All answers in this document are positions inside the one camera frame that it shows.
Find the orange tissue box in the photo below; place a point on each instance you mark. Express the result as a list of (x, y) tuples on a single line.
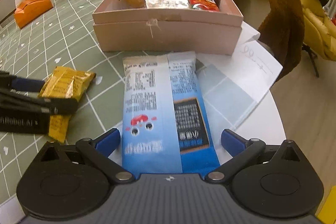
[(28, 10)]

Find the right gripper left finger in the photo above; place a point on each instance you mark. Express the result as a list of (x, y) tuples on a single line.
[(97, 152)]

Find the brown fuzzy coat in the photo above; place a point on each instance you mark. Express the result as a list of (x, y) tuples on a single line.
[(270, 3)]

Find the pink cardboard box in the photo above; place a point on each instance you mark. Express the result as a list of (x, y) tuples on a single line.
[(118, 27)]

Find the clear cracker pack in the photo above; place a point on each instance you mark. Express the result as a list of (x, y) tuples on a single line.
[(167, 4)]

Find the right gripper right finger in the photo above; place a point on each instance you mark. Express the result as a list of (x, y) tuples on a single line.
[(243, 152)]

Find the blue white snack bag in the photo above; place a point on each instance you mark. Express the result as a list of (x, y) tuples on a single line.
[(165, 125)]

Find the green grid tablecloth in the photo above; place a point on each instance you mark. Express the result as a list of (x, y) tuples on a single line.
[(64, 36)]

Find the white paper sheet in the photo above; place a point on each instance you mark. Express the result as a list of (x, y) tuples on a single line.
[(236, 88)]

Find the yellow chair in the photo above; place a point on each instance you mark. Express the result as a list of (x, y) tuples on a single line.
[(319, 36)]

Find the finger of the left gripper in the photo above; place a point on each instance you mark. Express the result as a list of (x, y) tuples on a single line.
[(52, 106), (12, 82)]

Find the yellow snack packet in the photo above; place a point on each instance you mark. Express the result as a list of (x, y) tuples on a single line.
[(64, 83)]

